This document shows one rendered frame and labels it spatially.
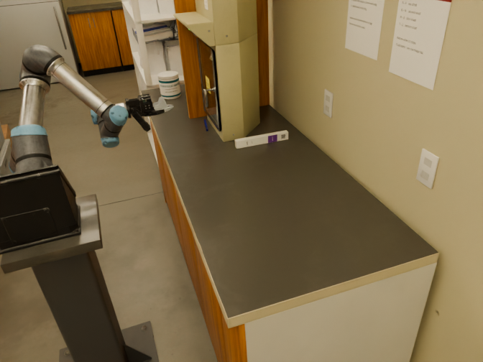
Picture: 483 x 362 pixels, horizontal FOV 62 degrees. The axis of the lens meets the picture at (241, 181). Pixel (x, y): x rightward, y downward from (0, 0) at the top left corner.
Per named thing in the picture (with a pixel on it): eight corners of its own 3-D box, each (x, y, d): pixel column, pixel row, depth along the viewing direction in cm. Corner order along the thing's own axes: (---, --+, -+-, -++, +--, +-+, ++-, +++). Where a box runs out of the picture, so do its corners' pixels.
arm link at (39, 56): (40, 27, 159) (136, 110, 167) (37, 45, 168) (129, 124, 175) (17, 39, 152) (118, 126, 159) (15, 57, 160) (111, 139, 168)
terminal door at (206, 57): (206, 111, 223) (198, 36, 201) (221, 132, 198) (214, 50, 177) (205, 111, 222) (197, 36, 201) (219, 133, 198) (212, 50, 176)
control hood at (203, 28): (198, 32, 201) (195, 11, 196) (215, 46, 175) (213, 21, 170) (175, 35, 198) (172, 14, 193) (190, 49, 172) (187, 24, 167)
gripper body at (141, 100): (152, 98, 179) (125, 103, 176) (155, 116, 183) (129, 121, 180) (150, 93, 185) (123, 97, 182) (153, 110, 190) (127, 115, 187)
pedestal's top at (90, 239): (3, 274, 133) (-1, 265, 131) (14, 220, 159) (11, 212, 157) (103, 248, 142) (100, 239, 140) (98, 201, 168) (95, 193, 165)
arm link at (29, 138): (16, 154, 134) (10, 118, 137) (13, 170, 144) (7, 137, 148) (54, 152, 141) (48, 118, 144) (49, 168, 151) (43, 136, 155)
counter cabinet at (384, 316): (242, 184, 341) (236, 80, 294) (394, 414, 175) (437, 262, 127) (164, 201, 325) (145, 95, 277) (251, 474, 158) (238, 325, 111)
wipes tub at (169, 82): (179, 91, 269) (175, 69, 261) (182, 97, 258) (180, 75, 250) (159, 94, 265) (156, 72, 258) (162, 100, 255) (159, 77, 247)
